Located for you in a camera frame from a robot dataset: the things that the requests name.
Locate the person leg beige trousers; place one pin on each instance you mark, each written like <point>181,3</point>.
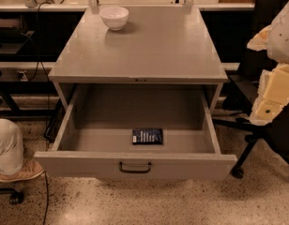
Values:
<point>11,148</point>

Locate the wall power outlet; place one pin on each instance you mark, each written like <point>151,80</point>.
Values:
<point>22,76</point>

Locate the black chair wheel base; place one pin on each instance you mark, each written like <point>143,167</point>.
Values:
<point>15,197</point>

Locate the black drawer handle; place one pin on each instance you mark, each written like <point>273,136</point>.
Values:
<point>134,168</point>

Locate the white ceramic bowl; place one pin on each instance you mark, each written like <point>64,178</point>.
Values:
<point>115,18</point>

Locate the grey cabinet counter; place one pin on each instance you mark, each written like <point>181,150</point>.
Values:
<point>157,45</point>

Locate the open grey top drawer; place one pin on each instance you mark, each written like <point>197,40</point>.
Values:
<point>96,134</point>

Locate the blue rxbar blueberry wrapper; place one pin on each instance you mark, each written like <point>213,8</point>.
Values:
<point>147,136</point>

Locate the tan sneaker shoe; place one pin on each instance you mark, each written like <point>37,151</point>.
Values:
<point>30,170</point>

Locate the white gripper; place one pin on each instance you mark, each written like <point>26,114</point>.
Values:
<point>283,37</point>

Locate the black office chair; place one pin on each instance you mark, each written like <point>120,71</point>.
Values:
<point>243,87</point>

